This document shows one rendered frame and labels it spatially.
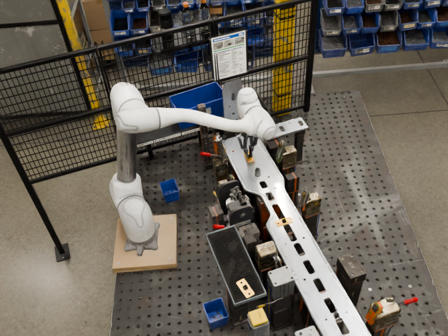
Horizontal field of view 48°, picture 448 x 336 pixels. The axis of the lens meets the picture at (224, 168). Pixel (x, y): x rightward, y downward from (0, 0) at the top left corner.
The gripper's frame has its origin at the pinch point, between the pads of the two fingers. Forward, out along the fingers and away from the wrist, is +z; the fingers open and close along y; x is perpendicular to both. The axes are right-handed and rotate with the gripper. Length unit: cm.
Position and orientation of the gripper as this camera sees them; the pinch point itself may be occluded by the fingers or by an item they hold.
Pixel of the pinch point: (249, 151)
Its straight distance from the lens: 274.0
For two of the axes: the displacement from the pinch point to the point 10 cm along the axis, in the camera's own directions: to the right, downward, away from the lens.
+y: 9.4, -2.8, 1.9
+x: -3.3, -6.7, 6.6
